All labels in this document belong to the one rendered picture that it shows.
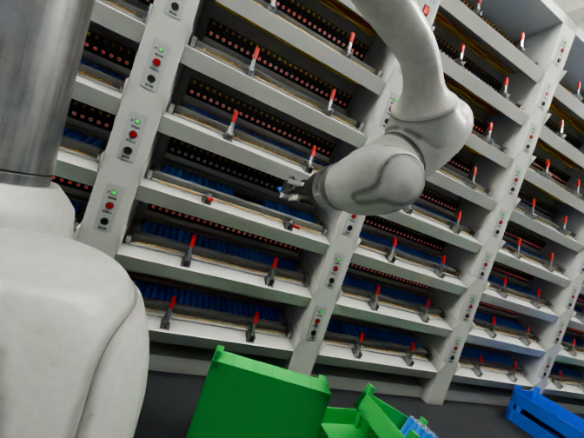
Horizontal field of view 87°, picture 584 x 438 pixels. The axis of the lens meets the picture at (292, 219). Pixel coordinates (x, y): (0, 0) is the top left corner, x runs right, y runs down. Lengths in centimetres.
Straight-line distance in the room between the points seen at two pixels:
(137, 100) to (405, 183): 70
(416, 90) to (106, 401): 51
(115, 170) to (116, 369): 74
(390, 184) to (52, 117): 38
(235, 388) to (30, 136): 66
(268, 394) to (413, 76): 73
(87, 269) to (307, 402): 71
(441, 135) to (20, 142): 52
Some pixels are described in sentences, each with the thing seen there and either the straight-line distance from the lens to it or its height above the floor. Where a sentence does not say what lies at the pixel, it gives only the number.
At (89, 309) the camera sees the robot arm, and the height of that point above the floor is 51.
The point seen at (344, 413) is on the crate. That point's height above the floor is 4.
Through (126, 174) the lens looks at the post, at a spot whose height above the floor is 54.
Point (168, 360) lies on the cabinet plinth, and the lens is 110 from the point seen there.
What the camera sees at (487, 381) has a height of 14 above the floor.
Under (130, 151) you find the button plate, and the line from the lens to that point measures 90.
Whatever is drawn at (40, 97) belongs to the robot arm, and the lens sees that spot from 36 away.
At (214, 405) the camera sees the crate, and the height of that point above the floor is 10.
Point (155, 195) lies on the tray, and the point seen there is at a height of 51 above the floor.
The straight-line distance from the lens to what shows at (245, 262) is 102.
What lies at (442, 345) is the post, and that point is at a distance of 157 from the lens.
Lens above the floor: 59
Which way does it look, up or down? 1 degrees down
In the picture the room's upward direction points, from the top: 19 degrees clockwise
